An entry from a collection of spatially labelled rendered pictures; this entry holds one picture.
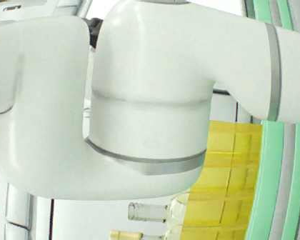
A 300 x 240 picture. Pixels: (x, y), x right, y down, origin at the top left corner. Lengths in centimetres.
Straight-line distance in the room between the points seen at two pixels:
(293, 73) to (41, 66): 22
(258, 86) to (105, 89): 12
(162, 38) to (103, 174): 11
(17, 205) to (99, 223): 16
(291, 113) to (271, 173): 33
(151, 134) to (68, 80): 8
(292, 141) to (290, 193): 9
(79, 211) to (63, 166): 64
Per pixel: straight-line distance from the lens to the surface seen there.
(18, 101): 61
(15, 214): 129
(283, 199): 98
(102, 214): 127
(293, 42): 67
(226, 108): 139
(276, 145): 102
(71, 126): 64
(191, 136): 68
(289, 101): 67
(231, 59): 65
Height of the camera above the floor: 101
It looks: 6 degrees up
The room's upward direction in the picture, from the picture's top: 85 degrees counter-clockwise
